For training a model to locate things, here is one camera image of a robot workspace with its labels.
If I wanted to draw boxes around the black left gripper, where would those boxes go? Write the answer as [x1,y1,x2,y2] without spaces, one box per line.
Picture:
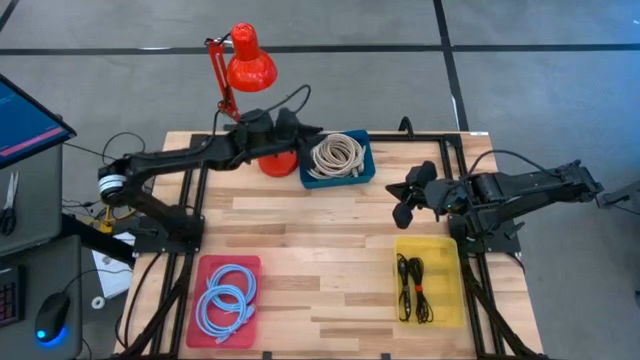
[276,107,325,152]

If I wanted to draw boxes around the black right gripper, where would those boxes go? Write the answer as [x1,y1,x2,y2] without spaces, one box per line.
[385,160,472,230]

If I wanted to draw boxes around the beige HDMI cable coil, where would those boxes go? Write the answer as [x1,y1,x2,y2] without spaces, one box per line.
[307,139,367,180]
[312,132,362,174]
[307,134,367,180]

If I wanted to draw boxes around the black cable with orange tie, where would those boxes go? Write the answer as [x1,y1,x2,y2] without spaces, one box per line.
[407,256,435,325]

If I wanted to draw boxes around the black HDMI cable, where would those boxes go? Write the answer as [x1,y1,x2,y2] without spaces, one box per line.
[396,252,414,323]

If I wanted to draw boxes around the blue plastic bin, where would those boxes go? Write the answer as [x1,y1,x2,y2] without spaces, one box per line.
[298,129,377,190]

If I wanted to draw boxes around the red desk lamp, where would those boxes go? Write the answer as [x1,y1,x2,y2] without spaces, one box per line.
[204,22,301,179]

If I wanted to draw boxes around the yellow translucent plastic bin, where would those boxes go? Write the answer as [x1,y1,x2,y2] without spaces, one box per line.
[393,235,466,330]

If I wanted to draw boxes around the red translucent plastic bin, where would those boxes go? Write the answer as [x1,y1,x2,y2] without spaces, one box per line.
[185,254,263,350]

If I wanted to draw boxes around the black support beam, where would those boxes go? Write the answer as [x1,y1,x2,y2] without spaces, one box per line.
[62,213,136,266]

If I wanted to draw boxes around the white paper sheet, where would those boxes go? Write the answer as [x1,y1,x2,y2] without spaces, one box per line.
[92,232,134,300]

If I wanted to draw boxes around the computer monitor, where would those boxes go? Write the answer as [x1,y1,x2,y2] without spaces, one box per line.
[0,73,78,171]

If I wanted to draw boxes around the grey desk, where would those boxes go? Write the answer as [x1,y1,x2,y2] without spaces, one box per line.
[0,144,84,360]

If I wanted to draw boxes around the scissors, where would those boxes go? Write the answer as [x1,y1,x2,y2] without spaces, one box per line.
[0,170,20,237]

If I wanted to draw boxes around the black computer mouse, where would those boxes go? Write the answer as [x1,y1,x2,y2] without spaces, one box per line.
[34,291,71,346]

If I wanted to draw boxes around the black keyboard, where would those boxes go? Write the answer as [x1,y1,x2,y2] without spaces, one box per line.
[0,264,25,329]

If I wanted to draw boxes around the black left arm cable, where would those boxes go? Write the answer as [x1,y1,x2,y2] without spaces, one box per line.
[259,83,312,119]

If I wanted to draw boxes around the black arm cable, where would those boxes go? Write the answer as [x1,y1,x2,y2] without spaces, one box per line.
[467,148,559,179]
[259,83,312,119]

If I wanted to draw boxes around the black table frame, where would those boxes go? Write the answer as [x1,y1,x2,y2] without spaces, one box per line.
[117,130,549,360]

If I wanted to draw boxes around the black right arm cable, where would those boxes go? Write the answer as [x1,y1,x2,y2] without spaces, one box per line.
[467,148,559,179]

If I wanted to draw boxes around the dark grey bracket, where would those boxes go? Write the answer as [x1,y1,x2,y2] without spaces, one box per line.
[597,179,640,216]

